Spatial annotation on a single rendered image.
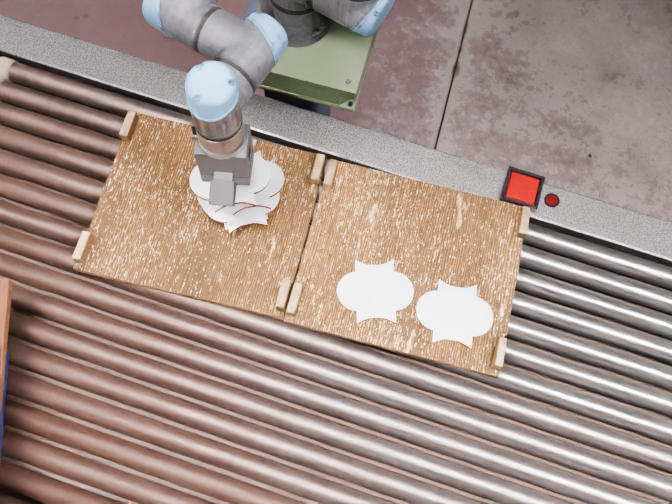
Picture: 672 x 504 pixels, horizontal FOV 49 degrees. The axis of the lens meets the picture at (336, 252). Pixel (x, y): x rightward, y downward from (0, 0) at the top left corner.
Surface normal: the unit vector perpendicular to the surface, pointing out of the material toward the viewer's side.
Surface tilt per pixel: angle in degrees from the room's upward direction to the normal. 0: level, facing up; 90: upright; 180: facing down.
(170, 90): 0
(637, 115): 1
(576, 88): 1
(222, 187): 27
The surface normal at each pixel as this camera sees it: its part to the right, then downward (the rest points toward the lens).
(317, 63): 0.04, -0.33
